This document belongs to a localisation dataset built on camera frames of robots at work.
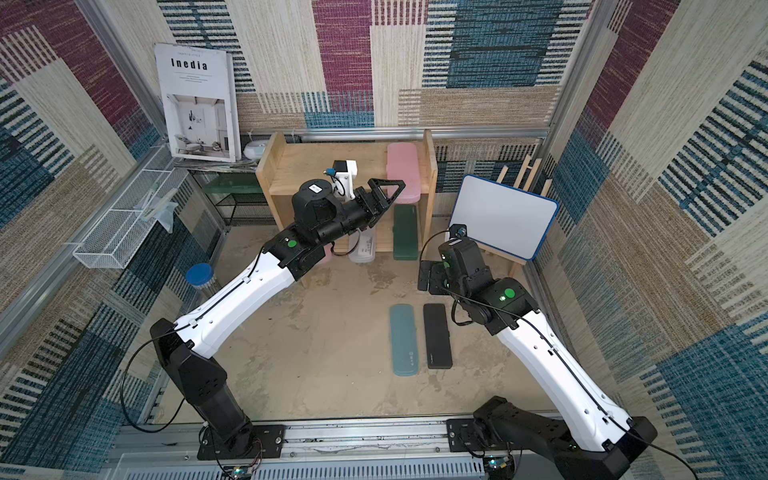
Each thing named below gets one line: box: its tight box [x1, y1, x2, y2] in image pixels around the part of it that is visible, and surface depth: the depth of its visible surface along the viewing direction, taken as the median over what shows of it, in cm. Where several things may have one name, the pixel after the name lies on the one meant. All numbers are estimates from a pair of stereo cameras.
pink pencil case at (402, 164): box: [386, 142, 421, 204], surface depth 73 cm
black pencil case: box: [423, 303, 453, 369], surface depth 92 cm
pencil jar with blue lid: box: [186, 262, 217, 301], surface depth 84 cm
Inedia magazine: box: [154, 43, 242, 163], surface depth 79 cm
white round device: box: [243, 141, 267, 160], surface depth 89 cm
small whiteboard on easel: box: [449, 174, 559, 261], surface depth 94 cm
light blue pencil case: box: [390, 304, 419, 377], surface depth 91 cm
